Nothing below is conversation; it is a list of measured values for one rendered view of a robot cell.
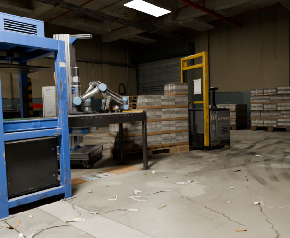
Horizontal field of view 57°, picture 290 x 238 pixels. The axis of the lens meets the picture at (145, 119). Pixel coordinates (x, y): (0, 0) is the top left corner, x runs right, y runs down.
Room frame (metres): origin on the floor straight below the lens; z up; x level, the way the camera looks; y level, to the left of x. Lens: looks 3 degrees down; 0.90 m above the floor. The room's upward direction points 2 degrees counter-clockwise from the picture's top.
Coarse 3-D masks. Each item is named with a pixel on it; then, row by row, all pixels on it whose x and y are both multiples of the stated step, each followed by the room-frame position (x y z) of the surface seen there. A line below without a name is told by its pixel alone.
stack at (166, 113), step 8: (112, 112) 4.52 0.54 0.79; (152, 112) 4.69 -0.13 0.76; (160, 112) 4.77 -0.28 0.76; (168, 112) 4.84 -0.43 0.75; (168, 120) 4.85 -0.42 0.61; (112, 128) 4.54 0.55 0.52; (128, 128) 4.47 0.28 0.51; (136, 128) 4.54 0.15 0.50; (152, 128) 4.68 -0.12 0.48; (160, 128) 4.75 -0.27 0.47; (168, 128) 4.83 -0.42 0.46; (136, 136) 4.53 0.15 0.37; (152, 136) 4.68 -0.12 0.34; (160, 136) 4.75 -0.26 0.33; (168, 136) 4.83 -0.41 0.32; (112, 144) 4.59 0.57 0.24; (128, 144) 4.47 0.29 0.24; (136, 144) 4.54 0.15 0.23; (152, 144) 4.68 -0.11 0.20; (112, 152) 4.58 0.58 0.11; (128, 152) 4.46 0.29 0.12; (136, 152) 4.53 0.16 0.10; (168, 152) 4.98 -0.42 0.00
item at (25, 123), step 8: (8, 120) 2.45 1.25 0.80; (16, 120) 2.47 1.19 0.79; (24, 120) 2.47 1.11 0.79; (32, 120) 2.52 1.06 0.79; (40, 120) 2.58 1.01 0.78; (48, 120) 2.65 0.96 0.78; (56, 120) 2.71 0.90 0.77; (8, 128) 2.37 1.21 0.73; (16, 128) 2.42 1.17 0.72; (24, 128) 2.47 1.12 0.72; (32, 128) 2.52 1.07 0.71; (40, 128) 2.58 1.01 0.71
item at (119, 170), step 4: (112, 168) 3.84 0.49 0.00; (116, 168) 3.83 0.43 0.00; (120, 168) 3.82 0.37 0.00; (124, 168) 3.81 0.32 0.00; (128, 168) 3.81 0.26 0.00; (132, 168) 3.80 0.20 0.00; (136, 168) 3.79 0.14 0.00; (140, 168) 3.78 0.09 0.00; (112, 172) 3.59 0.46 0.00; (116, 172) 3.58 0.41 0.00; (120, 172) 3.58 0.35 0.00; (124, 172) 3.57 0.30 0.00
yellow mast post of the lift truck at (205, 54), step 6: (204, 54) 4.99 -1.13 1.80; (204, 60) 4.99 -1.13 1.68; (204, 66) 4.99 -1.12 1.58; (204, 72) 4.99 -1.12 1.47; (204, 78) 4.99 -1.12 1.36; (204, 84) 4.99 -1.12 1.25; (204, 90) 4.99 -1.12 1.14; (204, 96) 5.00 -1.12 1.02; (204, 102) 5.00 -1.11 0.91; (204, 108) 5.00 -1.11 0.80; (204, 114) 5.01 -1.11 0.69; (204, 120) 5.01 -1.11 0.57; (204, 126) 5.01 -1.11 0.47; (204, 132) 5.02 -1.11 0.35; (204, 138) 5.02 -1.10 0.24; (204, 144) 5.02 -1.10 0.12
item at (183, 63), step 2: (186, 60) 5.60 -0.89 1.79; (182, 62) 5.66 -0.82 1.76; (184, 62) 5.66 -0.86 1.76; (186, 62) 5.60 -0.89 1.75; (182, 64) 5.66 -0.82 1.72; (184, 64) 5.66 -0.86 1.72; (186, 64) 5.61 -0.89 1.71; (182, 66) 5.61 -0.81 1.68; (184, 66) 5.66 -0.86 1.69; (186, 66) 5.61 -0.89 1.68; (182, 68) 5.61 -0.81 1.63; (182, 70) 5.61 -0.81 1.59; (182, 72) 5.61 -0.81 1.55; (184, 72) 5.65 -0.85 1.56; (182, 74) 5.61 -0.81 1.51; (184, 74) 5.65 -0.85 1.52; (182, 76) 5.60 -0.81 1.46; (184, 76) 5.65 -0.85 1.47; (182, 78) 5.60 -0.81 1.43; (184, 78) 5.65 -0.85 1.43; (182, 80) 5.60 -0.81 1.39; (184, 80) 5.65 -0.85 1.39; (182, 82) 5.60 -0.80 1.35; (184, 82) 5.65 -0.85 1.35
